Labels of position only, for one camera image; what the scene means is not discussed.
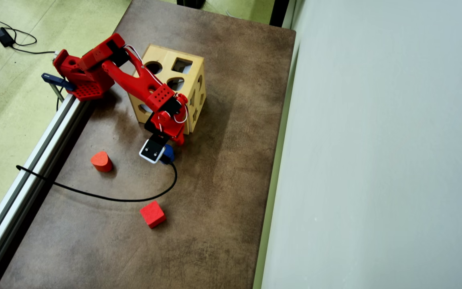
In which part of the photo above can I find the black power adapter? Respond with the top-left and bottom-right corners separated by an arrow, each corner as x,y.
0,27 -> 15,48

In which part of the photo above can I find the blue wooden cylinder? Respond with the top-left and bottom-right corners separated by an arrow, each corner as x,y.
161,144 -> 176,165

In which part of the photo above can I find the wooden shape sorter box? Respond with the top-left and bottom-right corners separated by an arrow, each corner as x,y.
128,44 -> 207,135

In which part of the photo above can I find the blue clamp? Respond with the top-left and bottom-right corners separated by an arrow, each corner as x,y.
41,73 -> 76,103

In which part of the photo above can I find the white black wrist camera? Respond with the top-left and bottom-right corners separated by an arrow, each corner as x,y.
139,134 -> 170,164

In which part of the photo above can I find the orange rounded wooden block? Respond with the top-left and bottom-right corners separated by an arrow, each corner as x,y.
90,151 -> 113,173

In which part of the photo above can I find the red wooden cube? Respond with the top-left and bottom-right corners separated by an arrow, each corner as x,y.
140,200 -> 167,229

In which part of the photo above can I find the dark vertical post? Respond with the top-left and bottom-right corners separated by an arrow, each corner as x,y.
269,0 -> 292,28

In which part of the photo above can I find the black camera cable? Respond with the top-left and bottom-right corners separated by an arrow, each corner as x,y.
16,159 -> 178,203

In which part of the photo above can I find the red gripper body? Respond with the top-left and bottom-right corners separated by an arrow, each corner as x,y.
144,98 -> 190,139

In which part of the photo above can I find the aluminium profile rail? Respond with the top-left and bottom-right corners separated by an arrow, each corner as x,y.
0,93 -> 91,289

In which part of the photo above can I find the thin black adapter cable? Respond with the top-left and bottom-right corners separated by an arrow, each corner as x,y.
0,19 -> 57,55

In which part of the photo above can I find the black object at table end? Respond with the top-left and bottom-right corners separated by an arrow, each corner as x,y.
176,0 -> 206,9

